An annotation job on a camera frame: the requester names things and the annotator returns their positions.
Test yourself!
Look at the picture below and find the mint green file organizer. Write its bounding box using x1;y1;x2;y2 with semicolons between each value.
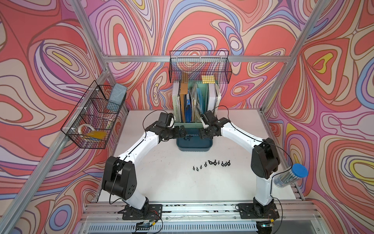
172;83;222;128

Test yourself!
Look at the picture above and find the grey blue sponge block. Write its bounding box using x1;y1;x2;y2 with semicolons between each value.
109;83;127;105

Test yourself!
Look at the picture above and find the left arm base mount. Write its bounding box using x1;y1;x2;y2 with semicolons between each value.
118;204;163;220

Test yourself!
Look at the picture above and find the white tape roll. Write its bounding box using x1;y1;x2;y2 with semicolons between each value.
78;124;95;135

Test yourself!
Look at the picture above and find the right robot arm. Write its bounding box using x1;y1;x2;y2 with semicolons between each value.
199;121;280;217

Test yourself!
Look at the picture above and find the blue folder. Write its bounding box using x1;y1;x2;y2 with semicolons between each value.
185;98;192;122

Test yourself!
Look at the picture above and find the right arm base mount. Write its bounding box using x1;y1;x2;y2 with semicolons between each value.
235;203;280;220

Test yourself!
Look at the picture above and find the black wire basket left wall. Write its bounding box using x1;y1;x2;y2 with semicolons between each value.
61;81;126;149

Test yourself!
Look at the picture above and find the brown folder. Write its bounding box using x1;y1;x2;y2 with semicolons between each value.
180;83;189;122

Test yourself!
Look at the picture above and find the black wire basket wall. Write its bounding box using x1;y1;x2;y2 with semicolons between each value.
61;81;126;149
169;49;232;84

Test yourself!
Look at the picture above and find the aluminium front rail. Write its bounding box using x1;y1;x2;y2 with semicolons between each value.
75;200;329;234

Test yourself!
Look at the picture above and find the teal plastic storage tray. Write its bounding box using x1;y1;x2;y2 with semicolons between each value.
176;128;213;152

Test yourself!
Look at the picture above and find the blue lid clear jar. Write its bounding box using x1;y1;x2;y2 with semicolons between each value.
273;163;308;188

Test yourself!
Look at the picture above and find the yellow sticky note pad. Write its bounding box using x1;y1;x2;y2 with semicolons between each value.
201;75;216;84

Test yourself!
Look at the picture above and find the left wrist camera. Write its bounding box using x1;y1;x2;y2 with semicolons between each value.
156;112;174;128

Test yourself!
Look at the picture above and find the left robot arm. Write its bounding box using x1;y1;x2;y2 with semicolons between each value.
101;125;187;212

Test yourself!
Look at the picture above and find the white binder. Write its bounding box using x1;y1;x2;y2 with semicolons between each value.
207;83;216;112

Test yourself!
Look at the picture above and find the yellow pad in basket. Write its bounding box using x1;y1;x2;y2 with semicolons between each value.
82;131;107;141

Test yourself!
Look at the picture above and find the black wire basket back wall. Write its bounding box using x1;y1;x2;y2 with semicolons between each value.
169;49;232;84

